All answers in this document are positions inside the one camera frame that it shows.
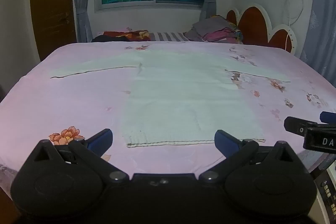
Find pale green knitted sweater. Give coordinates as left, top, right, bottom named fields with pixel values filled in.
left=50, top=49, right=292, bottom=148

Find grey folded cloth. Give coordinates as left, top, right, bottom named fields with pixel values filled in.
left=183, top=15, right=235, bottom=42

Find red floral cloth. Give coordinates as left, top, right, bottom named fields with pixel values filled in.
left=102, top=29, right=152, bottom=42

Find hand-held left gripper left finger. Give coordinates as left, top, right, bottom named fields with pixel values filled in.
left=33, top=128, right=130, bottom=185

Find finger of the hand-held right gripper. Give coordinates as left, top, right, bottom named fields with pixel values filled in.
left=316, top=111, right=336, bottom=126
left=284, top=116, right=319, bottom=135

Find pink floral bed sheet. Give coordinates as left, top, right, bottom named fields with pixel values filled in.
left=0, top=41, right=336, bottom=189

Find white cable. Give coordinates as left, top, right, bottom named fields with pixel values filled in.
left=283, top=0, right=305, bottom=51

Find blue patterned curtain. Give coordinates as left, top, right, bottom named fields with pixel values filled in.
left=299, top=0, right=336, bottom=81

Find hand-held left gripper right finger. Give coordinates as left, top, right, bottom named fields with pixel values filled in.
left=199, top=130, right=300, bottom=185

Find dark cloth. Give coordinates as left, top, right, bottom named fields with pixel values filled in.
left=91, top=34, right=130, bottom=43

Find pink folded clothes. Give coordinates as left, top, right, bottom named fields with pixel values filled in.
left=203, top=27, right=244, bottom=44

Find brown and white headboard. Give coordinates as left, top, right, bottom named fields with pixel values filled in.
left=226, top=3, right=298, bottom=56

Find grey striped sheet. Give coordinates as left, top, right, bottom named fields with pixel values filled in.
left=148, top=31, right=190, bottom=42

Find white appliance with buttons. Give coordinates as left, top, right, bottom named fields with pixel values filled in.
left=310, top=158, right=336, bottom=224

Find brown wooden door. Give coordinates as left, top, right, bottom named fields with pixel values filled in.
left=29, top=0, right=77, bottom=62

